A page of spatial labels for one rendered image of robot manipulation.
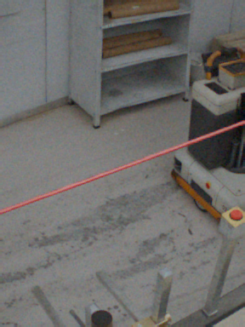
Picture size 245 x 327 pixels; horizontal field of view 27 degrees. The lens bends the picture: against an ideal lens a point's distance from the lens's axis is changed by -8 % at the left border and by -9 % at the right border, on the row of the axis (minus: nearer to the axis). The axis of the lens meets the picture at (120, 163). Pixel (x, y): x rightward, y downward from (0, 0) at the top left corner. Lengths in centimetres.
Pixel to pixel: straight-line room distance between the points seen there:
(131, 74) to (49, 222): 178
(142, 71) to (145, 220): 172
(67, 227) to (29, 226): 25
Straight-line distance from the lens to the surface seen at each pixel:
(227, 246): 169
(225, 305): 205
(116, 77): 457
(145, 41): 423
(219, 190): 324
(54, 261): 311
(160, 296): 163
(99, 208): 345
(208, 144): 323
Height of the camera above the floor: 229
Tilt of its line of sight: 37 degrees down
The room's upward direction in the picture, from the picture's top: 2 degrees clockwise
